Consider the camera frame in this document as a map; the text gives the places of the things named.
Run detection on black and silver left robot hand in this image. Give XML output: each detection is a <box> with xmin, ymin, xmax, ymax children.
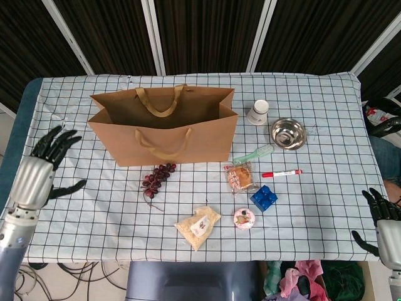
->
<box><xmin>11</xmin><ymin>125</ymin><xmax>88</xmax><ymax>211</ymax></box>

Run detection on grey-blue robot torso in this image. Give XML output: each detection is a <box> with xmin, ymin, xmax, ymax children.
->
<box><xmin>125</xmin><ymin>260</ymin><xmax>261</xmax><ymax>301</ymax></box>

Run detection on dark partition screen white frames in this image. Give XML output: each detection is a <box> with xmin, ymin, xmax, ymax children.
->
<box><xmin>0</xmin><ymin>0</ymin><xmax>401</xmax><ymax>110</ymax></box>

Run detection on blue table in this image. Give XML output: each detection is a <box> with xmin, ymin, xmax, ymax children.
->
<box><xmin>0</xmin><ymin>77</ymin><xmax>43</xmax><ymax>214</ymax></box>

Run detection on beige snack packet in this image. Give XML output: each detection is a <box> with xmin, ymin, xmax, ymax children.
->
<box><xmin>174</xmin><ymin>205</ymin><xmax>222</xmax><ymax>251</ymax></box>

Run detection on brown paper shopping bag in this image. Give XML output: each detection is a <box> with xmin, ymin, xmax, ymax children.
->
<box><xmin>86</xmin><ymin>84</ymin><xmax>239</xmax><ymax>167</ymax></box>

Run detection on stainless steel bowl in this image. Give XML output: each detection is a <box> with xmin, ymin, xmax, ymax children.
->
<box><xmin>270</xmin><ymin>117</ymin><xmax>308</xmax><ymax>151</ymax></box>

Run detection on pile of colourful clothes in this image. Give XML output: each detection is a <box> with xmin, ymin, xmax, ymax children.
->
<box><xmin>263</xmin><ymin>259</ymin><xmax>366</xmax><ymax>301</ymax></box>

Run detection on blue toy building block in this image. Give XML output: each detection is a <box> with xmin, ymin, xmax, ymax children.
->
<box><xmin>249</xmin><ymin>184</ymin><xmax>279</xmax><ymax>213</ymax></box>

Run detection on red and white package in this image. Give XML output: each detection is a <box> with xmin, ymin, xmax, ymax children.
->
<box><xmin>365</xmin><ymin>105</ymin><xmax>392</xmax><ymax>125</ymax></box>

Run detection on white paper cup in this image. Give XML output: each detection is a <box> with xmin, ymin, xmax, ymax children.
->
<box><xmin>245</xmin><ymin>99</ymin><xmax>270</xmax><ymax>126</ymax></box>

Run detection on dark red grape bunch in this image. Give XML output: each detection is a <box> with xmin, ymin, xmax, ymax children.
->
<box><xmin>140</xmin><ymin>162</ymin><xmax>177</xmax><ymax>213</ymax></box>

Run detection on red and white marker pen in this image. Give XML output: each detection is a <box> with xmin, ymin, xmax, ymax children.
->
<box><xmin>261</xmin><ymin>169</ymin><xmax>303</xmax><ymax>179</ymax></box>

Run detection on black bag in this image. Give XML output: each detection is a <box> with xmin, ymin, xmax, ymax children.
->
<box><xmin>362</xmin><ymin>97</ymin><xmax>401</xmax><ymax>138</ymax></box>

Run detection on packaged pastry snack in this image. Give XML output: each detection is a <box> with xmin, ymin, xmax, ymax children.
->
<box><xmin>223</xmin><ymin>161</ymin><xmax>259</xmax><ymax>196</ymax></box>

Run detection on pink toy strawberry cake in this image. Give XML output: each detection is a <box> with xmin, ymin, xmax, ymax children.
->
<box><xmin>233</xmin><ymin>207</ymin><xmax>256</xmax><ymax>231</ymax></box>

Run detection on black floor cables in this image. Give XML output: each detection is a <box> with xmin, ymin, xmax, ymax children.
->
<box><xmin>14</xmin><ymin>261</ymin><xmax>129</xmax><ymax>301</ymax></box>

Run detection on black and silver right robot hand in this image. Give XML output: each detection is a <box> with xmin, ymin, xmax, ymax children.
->
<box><xmin>350</xmin><ymin>187</ymin><xmax>401</xmax><ymax>270</ymax></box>

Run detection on white black-checked tablecloth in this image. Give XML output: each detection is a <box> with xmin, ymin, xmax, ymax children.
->
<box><xmin>0</xmin><ymin>72</ymin><xmax>398</xmax><ymax>263</ymax></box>

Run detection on person's leg in jeans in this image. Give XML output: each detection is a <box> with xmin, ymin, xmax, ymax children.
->
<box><xmin>369</xmin><ymin>136</ymin><xmax>401</xmax><ymax>201</ymax></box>

